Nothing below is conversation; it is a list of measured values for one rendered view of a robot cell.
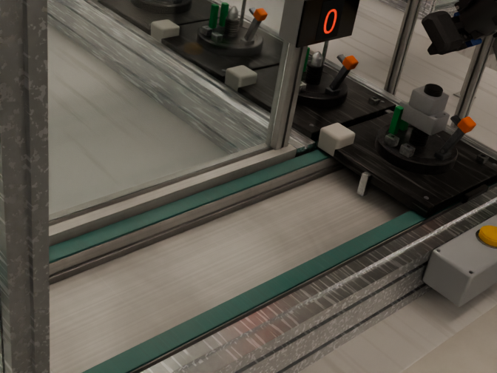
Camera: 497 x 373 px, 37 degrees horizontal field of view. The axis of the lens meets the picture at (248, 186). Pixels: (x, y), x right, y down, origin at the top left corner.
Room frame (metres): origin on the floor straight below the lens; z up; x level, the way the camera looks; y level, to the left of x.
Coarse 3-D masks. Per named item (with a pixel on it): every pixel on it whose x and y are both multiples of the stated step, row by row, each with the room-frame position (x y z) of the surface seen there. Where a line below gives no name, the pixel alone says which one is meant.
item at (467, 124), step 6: (456, 120) 1.08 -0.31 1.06; (462, 120) 1.07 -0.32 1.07; (468, 120) 1.07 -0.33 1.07; (462, 126) 1.06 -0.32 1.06; (468, 126) 1.06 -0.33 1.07; (474, 126) 1.06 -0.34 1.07; (456, 132) 1.07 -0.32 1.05; (462, 132) 1.06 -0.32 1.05; (450, 138) 1.08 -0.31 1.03; (456, 138) 1.07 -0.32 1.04; (444, 144) 1.08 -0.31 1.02; (450, 144) 1.07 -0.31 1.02; (444, 150) 1.08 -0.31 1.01
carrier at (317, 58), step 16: (304, 64) 1.33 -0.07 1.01; (320, 64) 1.29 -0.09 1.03; (304, 80) 1.29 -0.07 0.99; (320, 80) 1.29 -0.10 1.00; (352, 80) 1.38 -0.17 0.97; (304, 96) 1.23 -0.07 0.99; (320, 96) 1.23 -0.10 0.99; (336, 96) 1.25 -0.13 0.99; (352, 96) 1.30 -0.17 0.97; (368, 96) 1.31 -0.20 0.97; (304, 112) 1.20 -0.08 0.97; (320, 112) 1.21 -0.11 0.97; (336, 112) 1.22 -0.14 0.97; (352, 112) 1.23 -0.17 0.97; (368, 112) 1.24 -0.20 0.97; (304, 128) 1.14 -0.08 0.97; (320, 128) 1.15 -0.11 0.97
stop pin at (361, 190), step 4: (364, 172) 1.03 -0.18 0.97; (368, 172) 1.03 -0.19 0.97; (364, 176) 1.02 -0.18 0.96; (368, 176) 1.02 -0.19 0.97; (360, 180) 1.03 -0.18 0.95; (364, 180) 1.02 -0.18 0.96; (368, 180) 1.02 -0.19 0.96; (360, 184) 1.03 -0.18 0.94; (364, 184) 1.02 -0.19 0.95; (368, 184) 1.03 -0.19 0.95; (360, 188) 1.03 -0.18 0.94; (364, 188) 1.02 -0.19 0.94; (368, 188) 1.03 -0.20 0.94; (360, 192) 1.02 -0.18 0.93; (364, 192) 1.02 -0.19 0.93
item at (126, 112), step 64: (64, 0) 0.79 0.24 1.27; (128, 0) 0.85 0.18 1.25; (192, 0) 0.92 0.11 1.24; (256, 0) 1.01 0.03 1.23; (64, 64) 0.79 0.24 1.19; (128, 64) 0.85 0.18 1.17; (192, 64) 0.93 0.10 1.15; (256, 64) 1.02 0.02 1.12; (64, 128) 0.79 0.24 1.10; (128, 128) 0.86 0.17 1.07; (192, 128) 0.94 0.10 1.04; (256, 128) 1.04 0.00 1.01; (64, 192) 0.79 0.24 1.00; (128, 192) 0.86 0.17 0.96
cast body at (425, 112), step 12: (432, 84) 1.13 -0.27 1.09; (420, 96) 1.11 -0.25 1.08; (432, 96) 1.11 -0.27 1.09; (444, 96) 1.12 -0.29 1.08; (408, 108) 1.12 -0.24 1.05; (420, 108) 1.11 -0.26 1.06; (432, 108) 1.09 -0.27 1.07; (444, 108) 1.12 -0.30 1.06; (408, 120) 1.12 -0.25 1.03; (420, 120) 1.10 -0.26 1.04; (432, 120) 1.09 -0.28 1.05; (444, 120) 1.11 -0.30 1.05; (432, 132) 1.09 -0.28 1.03
